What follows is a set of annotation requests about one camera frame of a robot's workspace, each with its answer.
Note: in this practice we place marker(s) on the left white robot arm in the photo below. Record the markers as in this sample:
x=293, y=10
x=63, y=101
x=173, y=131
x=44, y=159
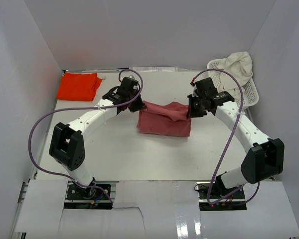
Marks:
x=68, y=140

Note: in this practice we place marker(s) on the pink t-shirt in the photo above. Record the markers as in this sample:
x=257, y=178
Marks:
x=167, y=120

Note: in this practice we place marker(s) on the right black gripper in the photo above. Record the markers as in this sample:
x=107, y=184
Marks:
x=192, y=113

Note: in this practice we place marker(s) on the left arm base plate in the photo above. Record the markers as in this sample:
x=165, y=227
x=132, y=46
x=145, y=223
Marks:
x=86, y=199

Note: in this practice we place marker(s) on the white perforated plastic basket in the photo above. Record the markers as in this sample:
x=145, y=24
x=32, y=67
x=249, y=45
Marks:
x=251, y=96

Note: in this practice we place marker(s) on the folded orange t-shirt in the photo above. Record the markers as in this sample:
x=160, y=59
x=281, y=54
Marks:
x=78, y=87

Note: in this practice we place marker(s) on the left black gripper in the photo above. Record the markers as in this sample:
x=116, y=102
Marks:
x=140, y=105

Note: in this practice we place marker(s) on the papers at table back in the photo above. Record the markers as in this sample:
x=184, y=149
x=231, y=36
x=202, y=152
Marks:
x=154, y=69

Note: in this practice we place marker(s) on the white t-shirt in basket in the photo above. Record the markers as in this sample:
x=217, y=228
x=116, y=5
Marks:
x=239, y=65

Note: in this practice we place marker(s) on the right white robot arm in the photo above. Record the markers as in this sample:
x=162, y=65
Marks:
x=264, y=155

